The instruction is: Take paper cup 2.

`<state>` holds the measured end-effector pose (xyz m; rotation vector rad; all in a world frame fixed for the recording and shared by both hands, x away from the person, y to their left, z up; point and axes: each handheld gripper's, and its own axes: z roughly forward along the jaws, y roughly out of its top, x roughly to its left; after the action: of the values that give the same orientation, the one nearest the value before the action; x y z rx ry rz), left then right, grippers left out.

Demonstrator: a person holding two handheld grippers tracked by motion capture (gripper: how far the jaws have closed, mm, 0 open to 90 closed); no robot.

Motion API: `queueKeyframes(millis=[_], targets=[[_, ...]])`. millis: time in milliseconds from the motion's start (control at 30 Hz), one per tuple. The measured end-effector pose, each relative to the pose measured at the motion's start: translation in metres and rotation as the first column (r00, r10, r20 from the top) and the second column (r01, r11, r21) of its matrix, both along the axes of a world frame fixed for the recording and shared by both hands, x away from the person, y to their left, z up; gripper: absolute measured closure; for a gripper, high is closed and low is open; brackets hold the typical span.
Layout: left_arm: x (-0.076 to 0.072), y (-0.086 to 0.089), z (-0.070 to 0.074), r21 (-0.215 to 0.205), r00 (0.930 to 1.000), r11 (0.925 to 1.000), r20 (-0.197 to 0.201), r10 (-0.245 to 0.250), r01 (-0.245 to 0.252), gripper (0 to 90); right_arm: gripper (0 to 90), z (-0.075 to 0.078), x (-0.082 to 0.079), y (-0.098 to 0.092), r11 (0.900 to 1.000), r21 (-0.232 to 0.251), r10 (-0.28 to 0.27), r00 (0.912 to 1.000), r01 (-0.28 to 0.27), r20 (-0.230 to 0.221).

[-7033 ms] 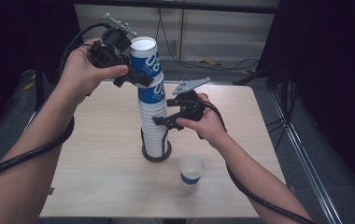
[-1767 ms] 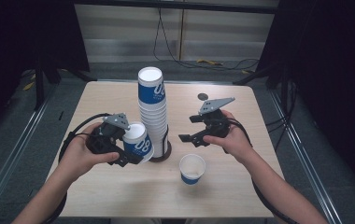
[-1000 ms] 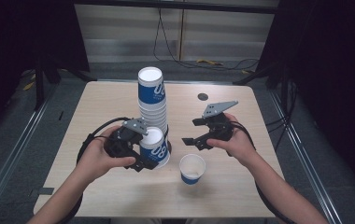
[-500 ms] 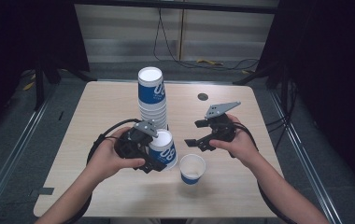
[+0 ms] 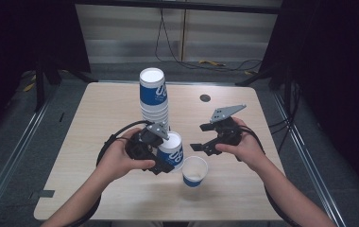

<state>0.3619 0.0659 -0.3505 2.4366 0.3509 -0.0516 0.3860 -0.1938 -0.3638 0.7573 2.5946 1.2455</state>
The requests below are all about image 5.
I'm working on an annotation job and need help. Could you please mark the blue and white paper cup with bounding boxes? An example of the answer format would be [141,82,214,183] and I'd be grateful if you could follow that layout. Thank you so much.
[156,131,184,173]
[181,155,209,188]

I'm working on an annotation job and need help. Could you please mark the person's right hand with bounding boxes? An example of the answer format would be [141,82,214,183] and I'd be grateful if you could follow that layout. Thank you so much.
[214,116,270,173]

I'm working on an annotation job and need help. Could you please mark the grey tape piece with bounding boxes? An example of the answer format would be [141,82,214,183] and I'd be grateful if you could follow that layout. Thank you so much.
[30,189,56,200]

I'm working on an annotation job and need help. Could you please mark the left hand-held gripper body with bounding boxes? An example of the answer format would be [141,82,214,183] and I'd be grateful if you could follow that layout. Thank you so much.
[125,122,171,162]

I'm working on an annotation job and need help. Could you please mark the black stand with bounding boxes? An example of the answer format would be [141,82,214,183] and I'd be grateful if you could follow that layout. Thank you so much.
[34,60,98,113]
[234,65,295,93]

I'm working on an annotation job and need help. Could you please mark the right hand-held gripper cable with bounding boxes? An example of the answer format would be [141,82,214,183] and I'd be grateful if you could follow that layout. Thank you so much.
[238,125,301,227]

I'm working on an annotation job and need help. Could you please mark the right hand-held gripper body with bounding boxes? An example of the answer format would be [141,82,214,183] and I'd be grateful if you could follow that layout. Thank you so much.
[210,104,248,148]

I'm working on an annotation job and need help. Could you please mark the black floor cables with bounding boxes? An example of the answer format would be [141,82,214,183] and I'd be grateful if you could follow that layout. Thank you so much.
[268,81,302,153]

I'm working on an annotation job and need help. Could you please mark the black overhead bar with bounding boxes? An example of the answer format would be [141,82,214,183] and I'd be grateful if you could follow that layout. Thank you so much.
[73,0,283,15]

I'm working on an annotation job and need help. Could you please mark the stack of paper cups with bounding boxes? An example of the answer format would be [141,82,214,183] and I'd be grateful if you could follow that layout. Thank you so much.
[139,67,170,131]

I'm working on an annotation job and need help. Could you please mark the black curtain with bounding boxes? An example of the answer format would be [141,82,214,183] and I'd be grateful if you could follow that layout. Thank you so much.
[259,0,359,202]
[0,0,92,140]

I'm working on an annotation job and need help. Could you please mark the metal floor rail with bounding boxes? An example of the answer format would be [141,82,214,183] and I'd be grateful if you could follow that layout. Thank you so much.
[0,84,59,218]
[271,91,347,227]

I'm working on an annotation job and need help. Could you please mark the person's left hand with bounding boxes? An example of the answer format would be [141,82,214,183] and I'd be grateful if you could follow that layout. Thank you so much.
[96,127,157,183]

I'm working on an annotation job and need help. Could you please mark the left hand-held gripper cable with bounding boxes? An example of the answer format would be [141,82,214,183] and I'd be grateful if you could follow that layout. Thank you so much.
[63,119,154,227]

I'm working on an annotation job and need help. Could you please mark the hand-held gripper cable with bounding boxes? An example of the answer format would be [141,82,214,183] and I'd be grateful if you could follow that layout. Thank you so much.
[238,125,301,227]
[63,119,154,227]

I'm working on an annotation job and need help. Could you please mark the black hanging cable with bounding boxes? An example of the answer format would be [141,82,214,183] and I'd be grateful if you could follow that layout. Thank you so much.
[154,8,264,72]

